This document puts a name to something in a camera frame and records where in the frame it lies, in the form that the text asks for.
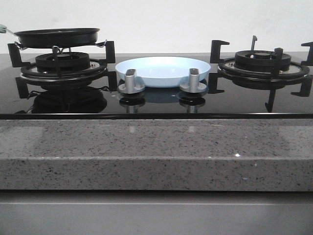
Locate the light blue plate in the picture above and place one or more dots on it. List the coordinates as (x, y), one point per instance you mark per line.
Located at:
(163, 71)

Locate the black frying pan green handle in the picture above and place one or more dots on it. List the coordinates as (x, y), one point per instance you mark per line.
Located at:
(61, 37)

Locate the silver left stove knob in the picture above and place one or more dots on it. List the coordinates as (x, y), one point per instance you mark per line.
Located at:
(132, 83)

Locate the silver stove knob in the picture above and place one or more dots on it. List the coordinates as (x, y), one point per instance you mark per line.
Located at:
(132, 83)
(193, 84)

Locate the silver right stove knob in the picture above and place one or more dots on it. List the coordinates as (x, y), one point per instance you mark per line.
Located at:
(193, 84)

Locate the black glass gas cooktop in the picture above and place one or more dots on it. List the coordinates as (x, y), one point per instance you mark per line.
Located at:
(225, 97)

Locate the black left pan support grate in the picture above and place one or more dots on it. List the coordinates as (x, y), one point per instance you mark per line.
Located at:
(59, 80)

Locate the black pan support grate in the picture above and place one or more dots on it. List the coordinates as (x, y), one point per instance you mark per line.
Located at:
(59, 80)
(285, 72)

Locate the black right pan support grate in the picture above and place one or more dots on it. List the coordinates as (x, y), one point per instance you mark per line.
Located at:
(285, 72)

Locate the black left gas burner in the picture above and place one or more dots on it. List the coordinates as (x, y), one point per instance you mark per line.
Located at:
(68, 62)

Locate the black gas burner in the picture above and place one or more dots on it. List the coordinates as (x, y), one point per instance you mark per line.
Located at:
(68, 62)
(256, 60)

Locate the black right gas burner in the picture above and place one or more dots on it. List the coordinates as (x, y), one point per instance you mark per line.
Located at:
(256, 60)

